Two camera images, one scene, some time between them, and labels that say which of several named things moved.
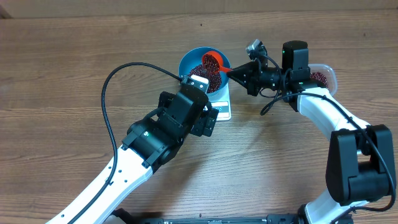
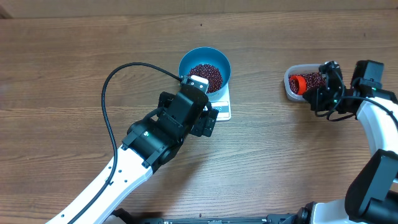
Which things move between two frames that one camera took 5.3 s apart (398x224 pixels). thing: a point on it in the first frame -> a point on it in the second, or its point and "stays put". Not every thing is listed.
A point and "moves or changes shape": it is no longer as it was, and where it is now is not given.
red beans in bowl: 213,73 stays put
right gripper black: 254,78 -> 319,96
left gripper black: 206,123 stays put
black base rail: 228,219 stays put
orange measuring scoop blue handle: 220,61 moves or changes shape
